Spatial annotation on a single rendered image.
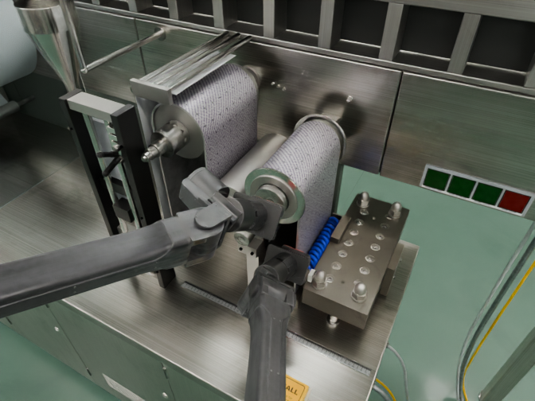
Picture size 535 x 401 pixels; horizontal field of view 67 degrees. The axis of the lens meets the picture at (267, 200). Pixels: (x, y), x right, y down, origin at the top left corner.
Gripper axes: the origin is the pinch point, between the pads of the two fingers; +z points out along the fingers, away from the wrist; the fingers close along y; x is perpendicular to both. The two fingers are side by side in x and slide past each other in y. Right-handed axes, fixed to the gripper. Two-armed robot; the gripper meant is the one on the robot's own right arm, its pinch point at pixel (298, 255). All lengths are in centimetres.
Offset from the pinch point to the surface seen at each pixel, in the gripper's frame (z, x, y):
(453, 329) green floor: 122, -53, 54
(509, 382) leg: 83, -48, 74
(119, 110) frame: -30, 25, -34
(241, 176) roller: -6.3, 15.5, -17.0
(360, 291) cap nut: -2.3, -2.0, 16.7
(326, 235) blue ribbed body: 12.4, 3.3, 2.7
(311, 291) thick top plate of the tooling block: -3.0, -6.4, 6.2
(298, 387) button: -12.8, -24.3, 11.6
